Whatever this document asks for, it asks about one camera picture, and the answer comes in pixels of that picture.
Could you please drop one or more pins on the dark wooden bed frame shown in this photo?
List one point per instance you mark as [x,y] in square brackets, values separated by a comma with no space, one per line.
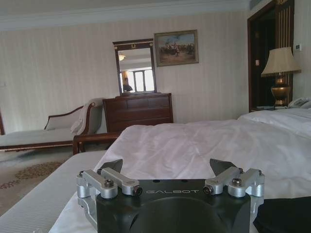
[90,138]

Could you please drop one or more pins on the dark wooden dresser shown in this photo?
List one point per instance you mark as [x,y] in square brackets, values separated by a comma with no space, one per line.
[138,111]

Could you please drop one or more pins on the dark wooden nightstand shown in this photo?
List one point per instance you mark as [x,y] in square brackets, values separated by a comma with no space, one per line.
[264,108]

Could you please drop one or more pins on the white wrinkled garment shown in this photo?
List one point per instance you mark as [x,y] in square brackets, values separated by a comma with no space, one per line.
[184,145]

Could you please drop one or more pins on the bed with white bedding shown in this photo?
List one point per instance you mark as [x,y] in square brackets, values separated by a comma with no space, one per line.
[36,191]

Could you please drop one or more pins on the brass table lamp, cream shade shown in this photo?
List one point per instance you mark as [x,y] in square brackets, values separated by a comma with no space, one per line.
[281,63]

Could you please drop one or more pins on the white desk telephone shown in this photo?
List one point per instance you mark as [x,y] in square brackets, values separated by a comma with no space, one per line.
[300,103]

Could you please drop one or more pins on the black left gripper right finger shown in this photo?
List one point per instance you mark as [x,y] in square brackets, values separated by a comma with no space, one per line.
[229,178]

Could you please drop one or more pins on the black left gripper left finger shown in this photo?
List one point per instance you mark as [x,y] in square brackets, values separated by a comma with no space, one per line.
[114,180]

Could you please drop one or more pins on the white wall thermostat panel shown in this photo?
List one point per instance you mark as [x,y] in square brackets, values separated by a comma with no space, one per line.
[298,47]

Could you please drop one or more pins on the grey upholstered chaise longue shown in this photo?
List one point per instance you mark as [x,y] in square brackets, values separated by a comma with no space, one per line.
[36,137]

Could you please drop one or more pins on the gold framed landscape painting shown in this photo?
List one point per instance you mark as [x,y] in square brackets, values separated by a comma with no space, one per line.
[176,48]

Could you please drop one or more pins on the black fabric item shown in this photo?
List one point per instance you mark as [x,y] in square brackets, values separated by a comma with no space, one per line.
[284,216]

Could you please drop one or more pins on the dark framed dresser mirror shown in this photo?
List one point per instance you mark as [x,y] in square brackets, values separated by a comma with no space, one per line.
[136,70]

